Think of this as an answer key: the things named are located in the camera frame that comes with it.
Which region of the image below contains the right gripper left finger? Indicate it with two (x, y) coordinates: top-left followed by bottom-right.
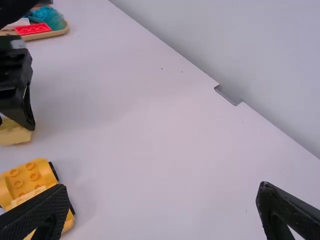
(0, 184), (71, 240)

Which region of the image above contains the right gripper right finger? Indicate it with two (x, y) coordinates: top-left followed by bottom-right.
(255, 181), (320, 240)

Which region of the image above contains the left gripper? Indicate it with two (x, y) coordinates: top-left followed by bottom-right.
(0, 34), (36, 132)

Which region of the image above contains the pale yellow toy brick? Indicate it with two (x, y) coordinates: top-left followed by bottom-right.
(0, 116), (34, 147)

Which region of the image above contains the yellow toy car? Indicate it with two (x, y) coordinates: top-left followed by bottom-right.
(0, 157), (76, 236)

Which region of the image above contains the flat red toy brick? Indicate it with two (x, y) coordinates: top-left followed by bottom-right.
(14, 22), (53, 36)

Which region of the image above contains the tan tray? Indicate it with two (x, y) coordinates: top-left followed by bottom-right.
(0, 14), (70, 42)

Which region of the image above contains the teal toy brick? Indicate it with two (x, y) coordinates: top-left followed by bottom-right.
(28, 6), (68, 30)

